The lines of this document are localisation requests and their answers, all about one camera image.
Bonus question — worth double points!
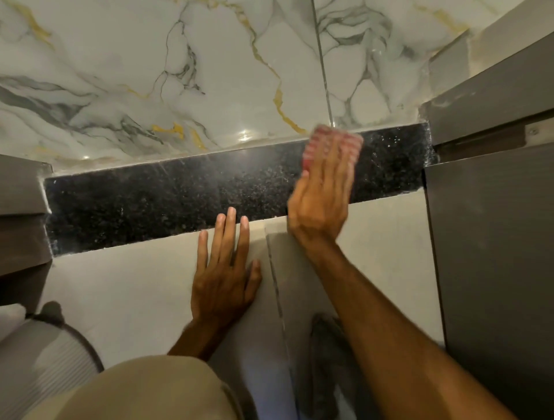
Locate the white ribbed plastic container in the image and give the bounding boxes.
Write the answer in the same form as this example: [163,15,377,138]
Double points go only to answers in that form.
[0,301,105,420]

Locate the person's left hand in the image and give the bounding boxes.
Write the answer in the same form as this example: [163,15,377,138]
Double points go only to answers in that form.
[190,207,263,330]

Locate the person's right forearm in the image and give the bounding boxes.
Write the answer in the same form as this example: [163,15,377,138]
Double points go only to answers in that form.
[302,240,519,420]

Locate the silver door hinge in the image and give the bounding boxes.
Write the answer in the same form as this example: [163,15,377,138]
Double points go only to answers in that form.
[525,117,554,149]

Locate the person's beige trousers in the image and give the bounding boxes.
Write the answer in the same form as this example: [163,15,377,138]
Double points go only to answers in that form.
[21,355,246,420]

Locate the black granite threshold strip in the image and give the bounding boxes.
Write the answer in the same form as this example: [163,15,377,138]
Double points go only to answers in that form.
[43,122,436,257]

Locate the grey door frame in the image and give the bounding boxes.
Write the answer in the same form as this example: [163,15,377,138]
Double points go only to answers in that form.
[419,31,554,148]
[0,153,53,278]

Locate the pink scrubbing sponge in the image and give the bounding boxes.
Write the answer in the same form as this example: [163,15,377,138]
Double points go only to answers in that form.
[302,124,364,172]

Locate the person's right hand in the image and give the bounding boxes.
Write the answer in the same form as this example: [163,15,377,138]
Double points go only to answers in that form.
[287,130,364,252]

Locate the person's left forearm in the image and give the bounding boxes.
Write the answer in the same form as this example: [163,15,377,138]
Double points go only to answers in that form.
[167,318,231,362]

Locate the grey door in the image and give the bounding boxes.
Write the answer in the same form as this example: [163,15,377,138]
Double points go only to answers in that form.
[423,142,554,420]

